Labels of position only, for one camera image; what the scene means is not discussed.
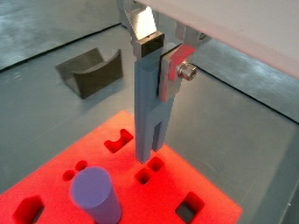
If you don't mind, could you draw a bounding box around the red foam shape board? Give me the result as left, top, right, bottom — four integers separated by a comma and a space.
0, 111, 243, 224

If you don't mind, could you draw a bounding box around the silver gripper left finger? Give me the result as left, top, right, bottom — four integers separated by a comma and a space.
124, 0, 164, 58

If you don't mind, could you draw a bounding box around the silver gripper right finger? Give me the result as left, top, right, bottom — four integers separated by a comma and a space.
159, 24, 211, 102

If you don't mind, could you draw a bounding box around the purple cylinder peg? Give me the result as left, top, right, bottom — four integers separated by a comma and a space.
69, 166, 123, 224

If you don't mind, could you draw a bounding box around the dark grey curved block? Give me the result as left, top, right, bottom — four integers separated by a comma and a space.
55, 48, 123, 99

